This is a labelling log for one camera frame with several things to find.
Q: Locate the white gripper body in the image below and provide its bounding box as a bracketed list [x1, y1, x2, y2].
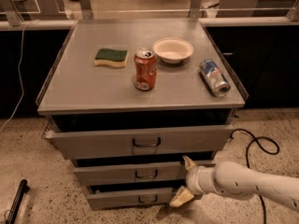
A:
[186, 166, 216, 195]

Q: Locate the grey bottom drawer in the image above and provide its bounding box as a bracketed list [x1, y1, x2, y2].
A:
[87, 187, 178, 210]

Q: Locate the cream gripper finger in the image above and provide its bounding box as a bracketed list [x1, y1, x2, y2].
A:
[183, 155, 197, 171]
[170, 186, 194, 207]

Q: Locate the grey drawer cabinet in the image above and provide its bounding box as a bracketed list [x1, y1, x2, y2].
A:
[36, 18, 249, 211]

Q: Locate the grey top drawer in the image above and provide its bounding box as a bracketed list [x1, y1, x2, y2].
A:
[50, 125, 233, 160]

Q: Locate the white cable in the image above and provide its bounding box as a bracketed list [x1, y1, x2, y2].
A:
[0, 21, 32, 133]

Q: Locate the orange soda can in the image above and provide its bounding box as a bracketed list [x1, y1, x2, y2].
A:
[134, 48, 157, 91]

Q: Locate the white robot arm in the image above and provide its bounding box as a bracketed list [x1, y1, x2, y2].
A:
[170, 156, 299, 212]

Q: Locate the white bowl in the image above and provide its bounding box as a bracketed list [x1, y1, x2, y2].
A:
[153, 37, 193, 63]

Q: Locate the metal railing with posts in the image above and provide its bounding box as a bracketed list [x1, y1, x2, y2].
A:
[0, 0, 299, 26]

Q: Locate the green yellow sponge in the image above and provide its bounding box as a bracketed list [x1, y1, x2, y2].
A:
[94, 49, 128, 68]

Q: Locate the grey drawer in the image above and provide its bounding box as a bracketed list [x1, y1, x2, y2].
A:
[50, 125, 233, 160]
[87, 187, 178, 210]
[74, 161, 187, 186]

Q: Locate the black bar on floor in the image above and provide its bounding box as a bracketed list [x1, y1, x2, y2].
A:
[4, 179, 30, 224]

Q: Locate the blue silver can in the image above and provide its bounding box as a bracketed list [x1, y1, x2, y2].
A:
[199, 59, 231, 97]

